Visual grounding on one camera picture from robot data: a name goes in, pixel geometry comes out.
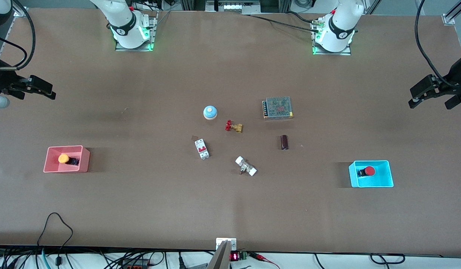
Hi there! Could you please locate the yellow push button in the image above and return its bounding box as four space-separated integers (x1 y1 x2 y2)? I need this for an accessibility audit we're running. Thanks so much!
58 154 80 167

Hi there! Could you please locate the aluminium corner profile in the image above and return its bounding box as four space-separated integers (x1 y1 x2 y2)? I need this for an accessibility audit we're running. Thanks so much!
442 0 461 26

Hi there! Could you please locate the pink plastic bin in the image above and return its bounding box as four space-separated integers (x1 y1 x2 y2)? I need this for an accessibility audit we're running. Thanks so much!
43 145 90 173

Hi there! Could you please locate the cyan plastic bin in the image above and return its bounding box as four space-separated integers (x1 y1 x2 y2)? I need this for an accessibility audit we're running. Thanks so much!
348 160 394 188

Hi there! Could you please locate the perforated metal power supply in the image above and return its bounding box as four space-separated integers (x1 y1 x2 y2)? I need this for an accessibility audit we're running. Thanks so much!
262 96 294 120

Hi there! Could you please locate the white red circuit breaker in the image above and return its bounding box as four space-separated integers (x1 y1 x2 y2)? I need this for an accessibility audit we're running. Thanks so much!
194 139 210 160

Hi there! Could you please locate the orange connector strip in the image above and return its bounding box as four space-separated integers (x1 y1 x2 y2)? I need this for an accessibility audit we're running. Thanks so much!
117 261 150 269

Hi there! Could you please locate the white-ended metal valve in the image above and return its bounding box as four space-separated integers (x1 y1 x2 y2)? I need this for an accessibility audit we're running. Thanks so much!
235 156 258 177

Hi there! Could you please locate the red alligator clip lead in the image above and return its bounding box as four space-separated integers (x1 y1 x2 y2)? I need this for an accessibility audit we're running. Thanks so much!
248 252 282 269

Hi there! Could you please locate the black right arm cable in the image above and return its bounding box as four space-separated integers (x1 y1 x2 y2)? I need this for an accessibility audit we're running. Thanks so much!
0 0 37 71

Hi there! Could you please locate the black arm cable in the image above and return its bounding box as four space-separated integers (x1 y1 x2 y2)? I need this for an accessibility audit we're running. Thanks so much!
414 0 452 87
0 0 37 71

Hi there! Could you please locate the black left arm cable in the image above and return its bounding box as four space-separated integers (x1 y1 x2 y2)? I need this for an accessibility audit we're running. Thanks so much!
414 0 452 87

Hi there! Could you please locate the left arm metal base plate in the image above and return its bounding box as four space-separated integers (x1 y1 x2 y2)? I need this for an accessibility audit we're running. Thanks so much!
311 17 352 56

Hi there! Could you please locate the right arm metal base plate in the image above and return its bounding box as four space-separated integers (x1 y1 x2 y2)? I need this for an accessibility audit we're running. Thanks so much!
115 10 158 52

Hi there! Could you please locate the black cable arched over table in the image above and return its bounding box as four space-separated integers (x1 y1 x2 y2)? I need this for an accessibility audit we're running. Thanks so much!
37 212 74 269

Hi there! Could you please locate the black base power cable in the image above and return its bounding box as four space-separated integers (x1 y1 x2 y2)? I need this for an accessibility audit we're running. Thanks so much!
241 11 321 33

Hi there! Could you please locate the aluminium frame rack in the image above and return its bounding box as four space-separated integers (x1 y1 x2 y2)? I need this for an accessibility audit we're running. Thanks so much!
180 0 291 15

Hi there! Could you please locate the looped black floor cable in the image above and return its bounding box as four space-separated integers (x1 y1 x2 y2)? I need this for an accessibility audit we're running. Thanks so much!
369 253 406 265

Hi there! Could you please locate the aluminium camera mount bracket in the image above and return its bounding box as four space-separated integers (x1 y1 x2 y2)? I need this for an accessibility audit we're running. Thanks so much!
216 238 237 251

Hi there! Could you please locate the grey camera mount bar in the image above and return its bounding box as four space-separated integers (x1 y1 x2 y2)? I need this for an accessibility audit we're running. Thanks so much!
207 240 231 269

